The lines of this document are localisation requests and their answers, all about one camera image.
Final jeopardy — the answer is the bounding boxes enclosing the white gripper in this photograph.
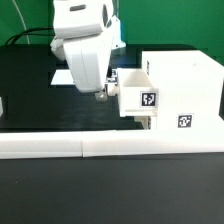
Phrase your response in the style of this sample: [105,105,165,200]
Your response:
[63,30,112,101]

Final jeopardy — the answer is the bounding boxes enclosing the white drawer box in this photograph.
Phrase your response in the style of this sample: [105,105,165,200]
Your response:
[134,116,157,130]
[105,67,160,118]

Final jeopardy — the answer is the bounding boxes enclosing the white front drawer box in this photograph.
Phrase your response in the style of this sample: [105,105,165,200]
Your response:
[134,116,157,130]

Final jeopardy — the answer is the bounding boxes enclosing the white drawer cabinet frame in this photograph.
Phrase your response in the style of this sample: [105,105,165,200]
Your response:
[142,50,224,130]

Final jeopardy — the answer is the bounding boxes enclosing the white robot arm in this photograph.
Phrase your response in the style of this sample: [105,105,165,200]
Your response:
[50,0,126,101]

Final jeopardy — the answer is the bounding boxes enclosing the white marker sheet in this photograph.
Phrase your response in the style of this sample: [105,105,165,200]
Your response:
[51,69,118,85]

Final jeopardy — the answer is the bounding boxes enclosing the white front fence right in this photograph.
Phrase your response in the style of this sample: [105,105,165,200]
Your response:
[82,129,224,157]

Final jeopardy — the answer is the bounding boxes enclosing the white fence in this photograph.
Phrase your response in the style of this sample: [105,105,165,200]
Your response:
[82,129,224,157]
[0,132,83,159]

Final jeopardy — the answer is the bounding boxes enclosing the white front fence left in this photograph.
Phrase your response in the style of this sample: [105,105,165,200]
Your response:
[0,132,83,159]

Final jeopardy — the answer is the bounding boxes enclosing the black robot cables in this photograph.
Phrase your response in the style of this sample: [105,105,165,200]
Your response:
[3,26,56,46]

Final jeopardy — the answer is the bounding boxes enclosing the white thin cable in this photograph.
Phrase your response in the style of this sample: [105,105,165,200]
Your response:
[11,0,31,45]

